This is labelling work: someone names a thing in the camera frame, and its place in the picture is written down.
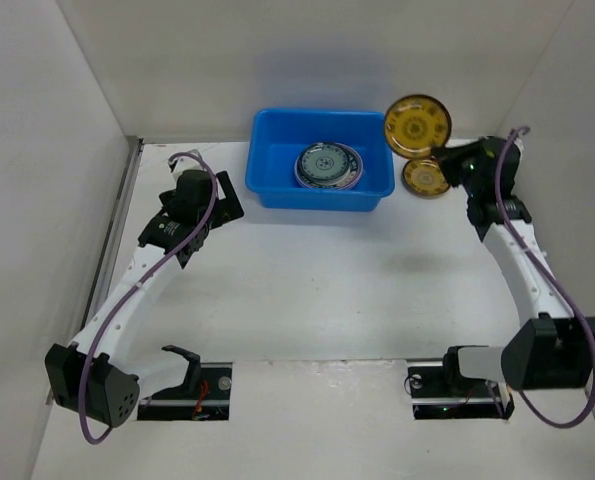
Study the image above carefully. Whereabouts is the yellow patterned plate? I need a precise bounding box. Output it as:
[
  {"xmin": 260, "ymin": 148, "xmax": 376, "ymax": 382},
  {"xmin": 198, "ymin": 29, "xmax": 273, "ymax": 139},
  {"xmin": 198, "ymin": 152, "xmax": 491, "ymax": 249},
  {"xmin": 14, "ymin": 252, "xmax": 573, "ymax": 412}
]
[
  {"xmin": 401, "ymin": 159, "xmax": 450, "ymax": 198},
  {"xmin": 384, "ymin": 94, "xmax": 452, "ymax": 160}
]

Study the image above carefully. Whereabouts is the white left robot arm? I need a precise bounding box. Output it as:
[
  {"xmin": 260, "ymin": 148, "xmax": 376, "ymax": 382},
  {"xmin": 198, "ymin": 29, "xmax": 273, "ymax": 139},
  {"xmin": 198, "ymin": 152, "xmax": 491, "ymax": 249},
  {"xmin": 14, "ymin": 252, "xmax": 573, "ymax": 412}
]
[{"xmin": 45, "ymin": 170, "xmax": 244, "ymax": 444}]

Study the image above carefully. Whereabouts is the blue plastic bin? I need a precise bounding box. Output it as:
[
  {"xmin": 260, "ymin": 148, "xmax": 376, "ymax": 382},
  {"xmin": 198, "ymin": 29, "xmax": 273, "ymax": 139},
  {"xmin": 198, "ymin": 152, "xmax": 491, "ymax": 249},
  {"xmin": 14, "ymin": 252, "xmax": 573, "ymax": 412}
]
[{"xmin": 245, "ymin": 108, "xmax": 395, "ymax": 212}]

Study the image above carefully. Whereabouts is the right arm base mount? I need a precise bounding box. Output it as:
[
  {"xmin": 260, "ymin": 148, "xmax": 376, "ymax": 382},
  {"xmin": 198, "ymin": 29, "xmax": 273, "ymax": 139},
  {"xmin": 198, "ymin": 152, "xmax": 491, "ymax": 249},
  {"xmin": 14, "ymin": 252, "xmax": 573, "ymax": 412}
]
[{"xmin": 404, "ymin": 359, "xmax": 515, "ymax": 421}]

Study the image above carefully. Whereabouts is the purple plate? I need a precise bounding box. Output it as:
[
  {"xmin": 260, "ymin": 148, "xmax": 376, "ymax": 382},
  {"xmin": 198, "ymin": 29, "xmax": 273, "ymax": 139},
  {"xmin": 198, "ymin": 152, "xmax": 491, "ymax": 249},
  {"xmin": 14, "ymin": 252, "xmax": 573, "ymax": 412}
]
[{"xmin": 293, "ymin": 142, "xmax": 365, "ymax": 191}]

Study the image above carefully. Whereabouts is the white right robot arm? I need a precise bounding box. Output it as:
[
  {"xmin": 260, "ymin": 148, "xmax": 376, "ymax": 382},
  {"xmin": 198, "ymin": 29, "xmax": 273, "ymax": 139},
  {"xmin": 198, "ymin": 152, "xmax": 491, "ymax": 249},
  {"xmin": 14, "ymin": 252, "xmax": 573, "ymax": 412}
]
[{"xmin": 431, "ymin": 137, "xmax": 595, "ymax": 395}]

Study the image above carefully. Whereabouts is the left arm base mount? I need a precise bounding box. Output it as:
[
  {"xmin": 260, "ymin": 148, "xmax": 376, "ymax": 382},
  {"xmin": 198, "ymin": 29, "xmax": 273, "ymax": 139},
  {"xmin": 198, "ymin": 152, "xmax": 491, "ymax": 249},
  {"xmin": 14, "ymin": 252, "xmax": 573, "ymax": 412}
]
[{"xmin": 137, "ymin": 345, "xmax": 233, "ymax": 422}]

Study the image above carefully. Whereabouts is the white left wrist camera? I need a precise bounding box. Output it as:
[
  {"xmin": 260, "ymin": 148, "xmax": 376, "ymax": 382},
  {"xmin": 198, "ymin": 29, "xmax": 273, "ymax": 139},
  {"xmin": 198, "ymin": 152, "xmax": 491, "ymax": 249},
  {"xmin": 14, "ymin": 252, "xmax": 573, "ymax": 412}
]
[{"xmin": 167, "ymin": 149, "xmax": 204, "ymax": 178}]

